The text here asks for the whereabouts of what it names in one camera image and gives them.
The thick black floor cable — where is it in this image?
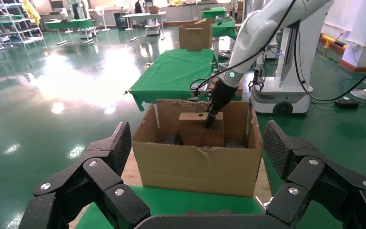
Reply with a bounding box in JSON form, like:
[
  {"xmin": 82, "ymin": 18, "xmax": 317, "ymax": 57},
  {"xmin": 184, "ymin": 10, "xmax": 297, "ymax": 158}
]
[{"xmin": 293, "ymin": 27, "xmax": 366, "ymax": 103}]

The large open cardboard carton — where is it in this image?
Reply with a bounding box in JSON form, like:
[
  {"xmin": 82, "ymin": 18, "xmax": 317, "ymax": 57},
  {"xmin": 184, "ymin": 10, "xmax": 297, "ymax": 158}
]
[{"xmin": 132, "ymin": 99, "xmax": 263, "ymax": 198}]

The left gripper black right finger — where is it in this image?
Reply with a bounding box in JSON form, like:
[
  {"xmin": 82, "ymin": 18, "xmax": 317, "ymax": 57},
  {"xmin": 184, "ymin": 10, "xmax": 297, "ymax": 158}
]
[{"xmin": 262, "ymin": 120, "xmax": 366, "ymax": 229}]

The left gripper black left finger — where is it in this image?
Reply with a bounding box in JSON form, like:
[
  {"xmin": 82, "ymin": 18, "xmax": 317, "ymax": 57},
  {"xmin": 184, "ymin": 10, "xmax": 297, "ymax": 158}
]
[{"xmin": 19, "ymin": 121, "xmax": 151, "ymax": 229}]

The green table cloth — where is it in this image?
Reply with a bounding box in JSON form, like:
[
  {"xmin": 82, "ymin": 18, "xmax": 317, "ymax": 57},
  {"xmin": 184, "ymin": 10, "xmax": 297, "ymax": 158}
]
[
  {"xmin": 211, "ymin": 19, "xmax": 237, "ymax": 40},
  {"xmin": 44, "ymin": 18, "xmax": 94, "ymax": 31},
  {"xmin": 75, "ymin": 185, "xmax": 267, "ymax": 229},
  {"xmin": 201, "ymin": 7, "xmax": 227, "ymax": 20}
]

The tall brown cardboard carton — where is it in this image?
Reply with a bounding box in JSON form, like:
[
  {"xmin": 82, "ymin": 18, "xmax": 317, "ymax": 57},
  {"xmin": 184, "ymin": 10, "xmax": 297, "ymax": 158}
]
[{"xmin": 179, "ymin": 22, "xmax": 213, "ymax": 51}]

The yellow floor barrier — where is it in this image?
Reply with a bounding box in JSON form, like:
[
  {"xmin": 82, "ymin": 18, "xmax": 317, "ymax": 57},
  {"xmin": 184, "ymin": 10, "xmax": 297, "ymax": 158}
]
[{"xmin": 320, "ymin": 34, "xmax": 338, "ymax": 50}]

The green cloth side table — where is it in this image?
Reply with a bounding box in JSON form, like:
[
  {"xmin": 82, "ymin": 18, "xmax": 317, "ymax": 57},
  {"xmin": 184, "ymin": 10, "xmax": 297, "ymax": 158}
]
[{"xmin": 128, "ymin": 48, "xmax": 218, "ymax": 112}]

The long wrist camera cable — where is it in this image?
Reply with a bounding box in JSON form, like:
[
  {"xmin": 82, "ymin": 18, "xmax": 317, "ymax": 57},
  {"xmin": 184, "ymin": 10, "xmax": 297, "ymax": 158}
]
[{"xmin": 190, "ymin": 0, "xmax": 297, "ymax": 96}]

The small black hanging gripper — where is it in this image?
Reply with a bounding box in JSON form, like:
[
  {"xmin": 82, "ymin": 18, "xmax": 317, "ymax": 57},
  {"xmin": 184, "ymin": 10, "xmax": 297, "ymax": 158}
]
[{"xmin": 248, "ymin": 68, "xmax": 265, "ymax": 93}]

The white standing fan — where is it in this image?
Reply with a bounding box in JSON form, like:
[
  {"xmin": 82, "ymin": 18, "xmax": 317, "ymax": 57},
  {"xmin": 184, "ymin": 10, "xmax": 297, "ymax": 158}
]
[{"xmin": 94, "ymin": 4, "xmax": 112, "ymax": 32}]

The metal storage shelf rack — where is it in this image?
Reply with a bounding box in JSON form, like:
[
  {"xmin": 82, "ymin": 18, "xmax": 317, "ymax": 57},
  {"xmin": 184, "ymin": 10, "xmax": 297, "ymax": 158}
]
[{"xmin": 0, "ymin": 0, "xmax": 45, "ymax": 55}]

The yellow hanging garment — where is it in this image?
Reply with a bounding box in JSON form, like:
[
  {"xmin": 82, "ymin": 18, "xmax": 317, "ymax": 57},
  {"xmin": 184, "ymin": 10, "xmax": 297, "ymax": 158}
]
[{"xmin": 22, "ymin": 0, "xmax": 41, "ymax": 27}]

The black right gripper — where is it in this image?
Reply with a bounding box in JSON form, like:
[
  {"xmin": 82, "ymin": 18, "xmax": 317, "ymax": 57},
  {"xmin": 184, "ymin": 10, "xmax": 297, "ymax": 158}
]
[{"xmin": 203, "ymin": 80, "xmax": 239, "ymax": 130}]

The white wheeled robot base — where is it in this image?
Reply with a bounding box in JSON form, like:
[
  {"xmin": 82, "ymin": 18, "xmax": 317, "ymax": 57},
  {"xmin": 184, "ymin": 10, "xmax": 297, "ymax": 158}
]
[{"xmin": 250, "ymin": 0, "xmax": 317, "ymax": 115}]

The black power adapter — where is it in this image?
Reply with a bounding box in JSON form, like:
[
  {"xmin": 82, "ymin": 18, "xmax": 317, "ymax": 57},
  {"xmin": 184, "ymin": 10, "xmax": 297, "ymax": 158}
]
[{"xmin": 334, "ymin": 98, "xmax": 360, "ymax": 110}]

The small brown cardboard box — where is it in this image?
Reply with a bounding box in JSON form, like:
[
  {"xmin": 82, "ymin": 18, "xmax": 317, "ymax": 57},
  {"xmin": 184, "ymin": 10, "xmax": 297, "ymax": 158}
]
[
  {"xmin": 178, "ymin": 111, "xmax": 225, "ymax": 148},
  {"xmin": 186, "ymin": 28, "xmax": 203, "ymax": 52}
]

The white work table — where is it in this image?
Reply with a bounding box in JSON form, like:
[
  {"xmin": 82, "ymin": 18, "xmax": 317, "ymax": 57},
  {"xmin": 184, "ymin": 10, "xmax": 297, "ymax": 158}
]
[{"xmin": 122, "ymin": 11, "xmax": 168, "ymax": 40}]

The white wheeled cart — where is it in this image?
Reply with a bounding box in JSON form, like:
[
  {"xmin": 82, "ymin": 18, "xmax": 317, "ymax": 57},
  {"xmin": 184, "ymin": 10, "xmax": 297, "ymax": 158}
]
[{"xmin": 144, "ymin": 19, "xmax": 162, "ymax": 36}]

